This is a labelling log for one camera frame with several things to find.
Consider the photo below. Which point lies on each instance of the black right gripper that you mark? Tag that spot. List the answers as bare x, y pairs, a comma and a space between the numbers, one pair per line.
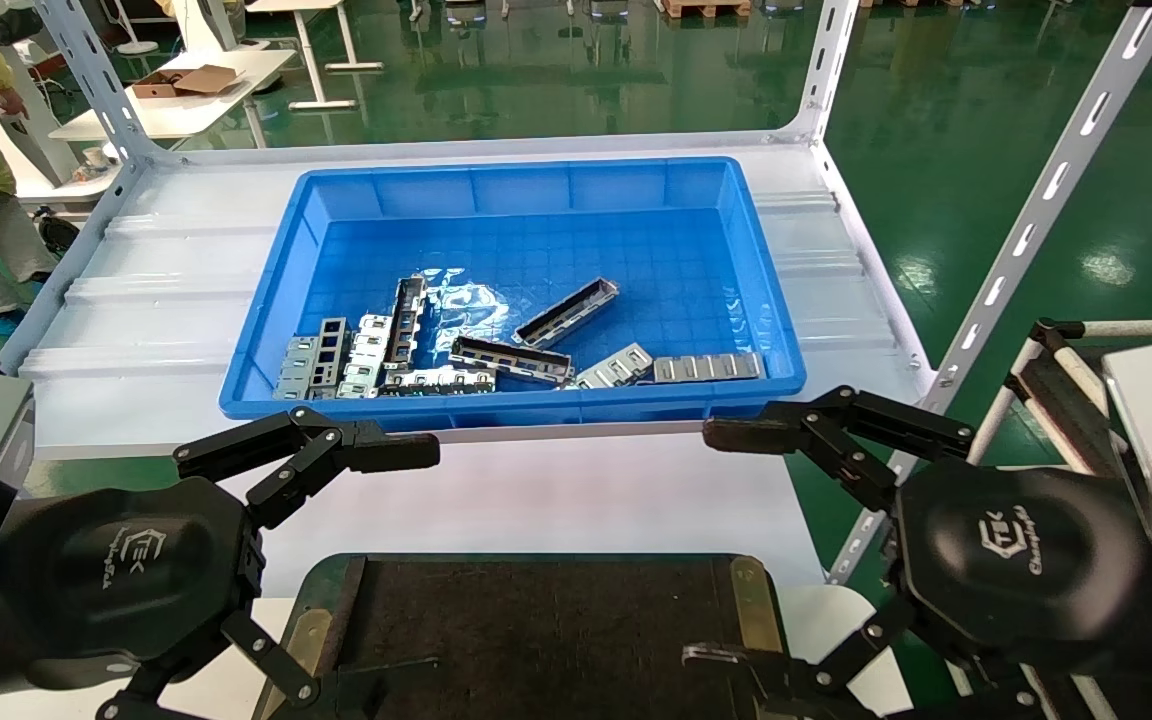
1016, 560

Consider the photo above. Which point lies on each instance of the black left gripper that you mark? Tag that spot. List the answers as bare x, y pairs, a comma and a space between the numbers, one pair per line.
126, 570

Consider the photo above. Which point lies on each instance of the metal channel with square holes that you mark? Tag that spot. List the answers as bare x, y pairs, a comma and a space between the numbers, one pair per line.
511, 360

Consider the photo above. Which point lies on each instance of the black felt-lined container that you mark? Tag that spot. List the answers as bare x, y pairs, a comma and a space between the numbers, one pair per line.
536, 640

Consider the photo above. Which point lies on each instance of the flat grey slotted metal plate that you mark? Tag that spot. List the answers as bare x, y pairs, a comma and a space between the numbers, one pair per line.
706, 367

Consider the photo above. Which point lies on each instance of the clear plastic film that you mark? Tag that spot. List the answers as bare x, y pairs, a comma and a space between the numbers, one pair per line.
466, 300

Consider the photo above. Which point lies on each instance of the white metal shelf rack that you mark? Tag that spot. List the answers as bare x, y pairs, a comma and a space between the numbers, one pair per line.
166, 300

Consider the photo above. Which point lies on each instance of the blue plastic bin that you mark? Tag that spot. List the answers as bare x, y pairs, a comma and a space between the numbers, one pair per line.
556, 250

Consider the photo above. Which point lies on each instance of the small paper cup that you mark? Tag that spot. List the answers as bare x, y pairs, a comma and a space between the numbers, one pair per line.
94, 160

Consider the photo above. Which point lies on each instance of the white table with cardboard box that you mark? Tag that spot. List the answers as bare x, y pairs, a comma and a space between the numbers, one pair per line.
196, 110

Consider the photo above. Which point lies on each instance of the white machine base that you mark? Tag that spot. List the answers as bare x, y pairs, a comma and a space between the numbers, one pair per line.
46, 150

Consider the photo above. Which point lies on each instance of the open cardboard box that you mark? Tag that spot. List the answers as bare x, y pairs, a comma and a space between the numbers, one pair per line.
186, 80

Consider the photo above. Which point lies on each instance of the wooden pallet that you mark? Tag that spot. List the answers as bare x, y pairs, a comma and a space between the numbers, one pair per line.
706, 8

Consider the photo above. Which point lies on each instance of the flat grey metal bracket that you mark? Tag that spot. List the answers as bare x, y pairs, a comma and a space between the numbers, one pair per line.
296, 370

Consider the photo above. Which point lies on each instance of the light perforated metal bracket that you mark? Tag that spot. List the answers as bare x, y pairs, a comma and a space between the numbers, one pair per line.
368, 350

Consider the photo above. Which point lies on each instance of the long silver metal bracket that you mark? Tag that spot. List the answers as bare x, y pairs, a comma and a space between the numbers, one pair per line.
436, 380

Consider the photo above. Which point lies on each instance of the metal channel bracket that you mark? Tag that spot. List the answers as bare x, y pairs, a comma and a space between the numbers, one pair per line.
406, 320
566, 312

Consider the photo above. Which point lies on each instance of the white tube frame cart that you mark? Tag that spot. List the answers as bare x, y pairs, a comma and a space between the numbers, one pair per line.
1061, 400

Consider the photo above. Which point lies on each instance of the short silver metal bracket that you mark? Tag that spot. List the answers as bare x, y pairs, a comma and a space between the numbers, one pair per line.
616, 367

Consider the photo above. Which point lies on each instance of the white pedestal table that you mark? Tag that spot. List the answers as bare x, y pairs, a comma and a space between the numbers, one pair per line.
311, 50

